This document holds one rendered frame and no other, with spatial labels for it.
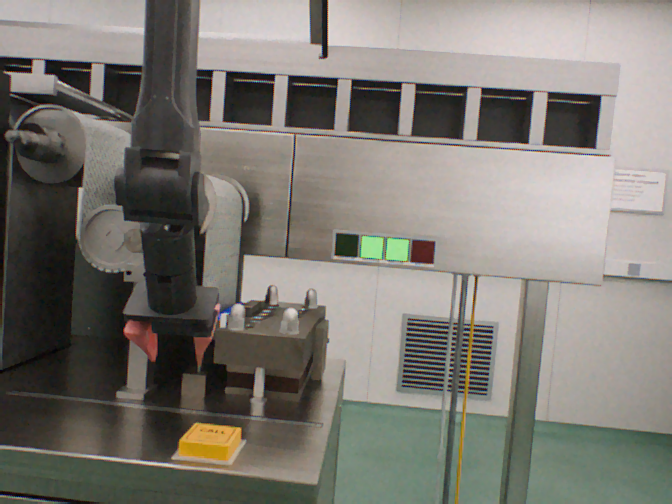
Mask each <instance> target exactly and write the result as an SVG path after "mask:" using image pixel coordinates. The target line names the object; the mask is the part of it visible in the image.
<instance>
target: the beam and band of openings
mask: <svg viewBox="0 0 672 504"><path fill-rule="evenodd" d="M143 40H144V34H135V33H118V32H101V31H85V30H68V29H51V28H35V27H18V26H1V25H0V71H2V72H12V73H27V74H42V75H54V76H56V77H57V81H59V82H61V83H64V84H66V85H68V86H70V87H72V88H75V89H77V90H79V91H81V92H83V93H86V94H88V95H90V96H92V97H94V98H96V99H99V100H101V101H103V102H105V103H107V104H110V105H112V106H114V107H116V108H118V109H121V110H123V111H125V112H127V113H129V114H132V115H134V116H135V112H136V108H137V104H138V100H139V94H140V88H141V79H142V63H143ZM319 53H322V45H318V44H301V43H285V42H268V41H251V40H235V39H218V38H201V37H199V42H198V60H197V79H196V103H197V113H198V121H199V126H200V127H204V128H218V129H232V130H246V131H260V132H273V133H287V134H295V135H297V134H301V135H315V136H329V137H343V138H357V139H371V140H385V141H399V142H412V143H426V144H440V145H454V146H468V147H482V148H496V149H510V150H524V151H538V152H552V153H566V154H580V155H593V156H607V157H609V156H611V150H610V144H611V135H612V126H613V116H614V107H615V97H617V95H618V87H619V77H620V68H621V63H618V62H601V61H585V60H568V59H551V58H535V57H518V56H501V55H485V54H468V53H451V52H435V51H418V50H401V49H385V48H368V47H351V46H335V45H328V57H327V58H325V59H319ZM8 65H11V66H8ZM24 66H27V67H24ZM69 69H73V70H69ZM85 70H88V71H85ZM118 72H119V73H118ZM131 73H134V74H131ZM207 78H210V79H207ZM238 80H241V81H238ZM253 81H256V82H253ZM268 82H272V83H268ZM299 84H302V85H299ZM314 85H318V86H314ZM330 86H333V87H330ZM360 88H364V89H360ZM376 89H379V90H376ZM391 90H394V91H391ZM422 92H425V93H422ZM437 93H440V94H437ZM452 94H455V95H452ZM483 96H486V97H483ZM498 97H501V98H498ZM513 98H517V99H513ZM559 101H563V102H559ZM575 102H578V103H575Z"/></svg>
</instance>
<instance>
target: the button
mask: <svg viewBox="0 0 672 504"><path fill-rule="evenodd" d="M240 440H241V428H238V427H229V426H219V425H210V424H201V423H195V425H194V426H193V427H192V428H191V429H190V430H189V431H188V432H187V433H186V434H185V435H184V436H183V438H182V439H181V440H180V441H179V454H178V455H179V456H186V457H195V458H203V459H212V460H221V461H229V459H230V458H231V456H232V454H233V453H234V451H235V450H236V448H237V447H238V445H239V443H240Z"/></svg>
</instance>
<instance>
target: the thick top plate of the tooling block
mask: <svg viewBox="0 0 672 504"><path fill-rule="evenodd" d="M264 301H265V300H262V301H261V309H259V310H258V311H257V312H255V313H254V314H252V315H245V317H246V318H247V319H246V327H247V329H246V330H229V329H227V327H226V328H218V329H217V330H216V336H215V350H214V363H218V364H227V365H237V366H247V367H257V368H266V369H276V370H286V371H296V372H303V370H304V368H305V366H306V364H307V362H308V360H309V358H310V356H311V354H312V353H313V351H314V339H315V327H316V326H317V324H318V323H319V321H320V319H325V316H326V306H322V305H317V306H318V308H306V307H303V305H304V304H301V303H290V302H280V301H278V302H279V304H265V303H264ZM288 308H293V309H295V310H296V312H297V314H298V320H297V321H298V322H299V325H298V331H299V334H294V335H290V334H283V333H280V332H279V330H280V329H281V321H282V320H283V314H284V312H285V310H286V309H288Z"/></svg>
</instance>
